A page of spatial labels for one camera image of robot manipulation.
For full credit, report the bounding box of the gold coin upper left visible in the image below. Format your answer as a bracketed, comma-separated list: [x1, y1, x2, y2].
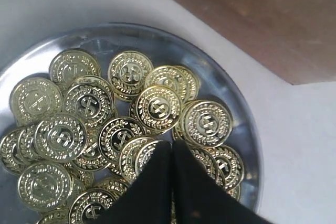
[9, 77, 63, 126]

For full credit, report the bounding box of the gold coin centre bottom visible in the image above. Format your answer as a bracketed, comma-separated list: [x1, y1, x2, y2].
[180, 100, 233, 148]

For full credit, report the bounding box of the gold coin left edge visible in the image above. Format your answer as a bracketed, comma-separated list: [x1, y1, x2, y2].
[49, 48, 101, 93]

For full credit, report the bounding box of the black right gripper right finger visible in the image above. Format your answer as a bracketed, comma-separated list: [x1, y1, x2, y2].
[172, 141, 269, 224]

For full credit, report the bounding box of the gold coin far left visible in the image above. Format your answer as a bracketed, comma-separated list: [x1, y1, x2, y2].
[107, 50, 153, 102]

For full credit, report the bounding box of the brown cardboard slotted box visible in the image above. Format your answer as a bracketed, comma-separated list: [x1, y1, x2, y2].
[174, 0, 335, 85]

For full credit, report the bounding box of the gold coin lower left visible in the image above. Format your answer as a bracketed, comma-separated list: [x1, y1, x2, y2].
[135, 85, 182, 132]

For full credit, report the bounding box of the gold coin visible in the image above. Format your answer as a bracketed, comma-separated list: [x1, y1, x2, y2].
[9, 77, 63, 126]
[180, 100, 233, 148]
[107, 50, 153, 102]
[135, 85, 182, 132]

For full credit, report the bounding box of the round steel plate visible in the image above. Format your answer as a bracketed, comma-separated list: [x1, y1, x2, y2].
[1, 23, 262, 223]

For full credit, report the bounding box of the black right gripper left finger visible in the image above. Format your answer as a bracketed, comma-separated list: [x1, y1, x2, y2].
[97, 141, 172, 224]

